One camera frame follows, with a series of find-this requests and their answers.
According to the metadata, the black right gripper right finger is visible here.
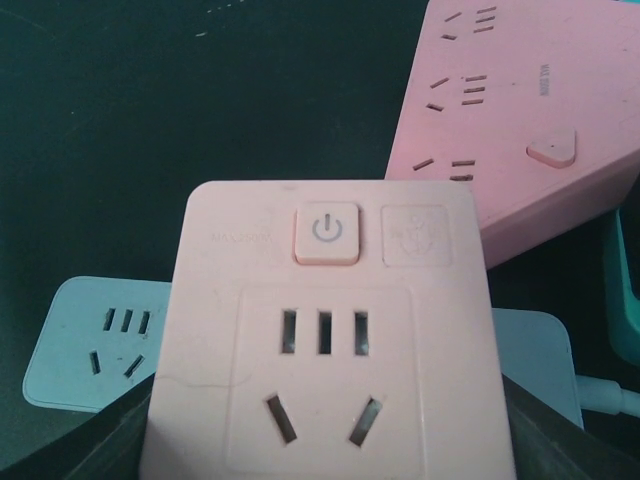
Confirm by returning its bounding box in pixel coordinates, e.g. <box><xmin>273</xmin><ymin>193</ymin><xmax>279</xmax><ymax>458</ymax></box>
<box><xmin>502</xmin><ymin>376</ymin><xmax>639</xmax><ymax>480</ymax></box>

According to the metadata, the pink square socket adapter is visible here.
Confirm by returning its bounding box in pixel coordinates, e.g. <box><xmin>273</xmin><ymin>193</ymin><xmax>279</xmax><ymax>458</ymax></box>
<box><xmin>139</xmin><ymin>180</ymin><xmax>516</xmax><ymax>479</ymax></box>

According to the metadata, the white power strip cable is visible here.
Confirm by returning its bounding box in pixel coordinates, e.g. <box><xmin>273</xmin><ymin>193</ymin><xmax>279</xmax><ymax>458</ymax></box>
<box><xmin>574</xmin><ymin>375</ymin><xmax>640</xmax><ymax>417</ymax></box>

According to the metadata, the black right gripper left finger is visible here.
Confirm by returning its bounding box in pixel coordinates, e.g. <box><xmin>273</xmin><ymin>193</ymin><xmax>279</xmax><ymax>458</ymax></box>
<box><xmin>1</xmin><ymin>376</ymin><xmax>154</xmax><ymax>479</ymax></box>

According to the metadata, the teal power strip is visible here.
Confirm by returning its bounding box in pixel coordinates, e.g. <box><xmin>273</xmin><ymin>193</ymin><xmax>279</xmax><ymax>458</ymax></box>
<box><xmin>603</xmin><ymin>209</ymin><xmax>639</xmax><ymax>367</ymax></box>

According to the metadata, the pink triangular power strip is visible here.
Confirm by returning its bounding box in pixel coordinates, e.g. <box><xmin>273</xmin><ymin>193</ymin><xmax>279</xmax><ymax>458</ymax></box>
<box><xmin>386</xmin><ymin>0</ymin><xmax>639</xmax><ymax>267</ymax></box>

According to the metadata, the light blue power strip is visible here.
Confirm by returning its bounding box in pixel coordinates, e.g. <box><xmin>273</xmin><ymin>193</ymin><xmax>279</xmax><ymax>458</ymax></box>
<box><xmin>22</xmin><ymin>276</ymin><xmax>583</xmax><ymax>426</ymax></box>

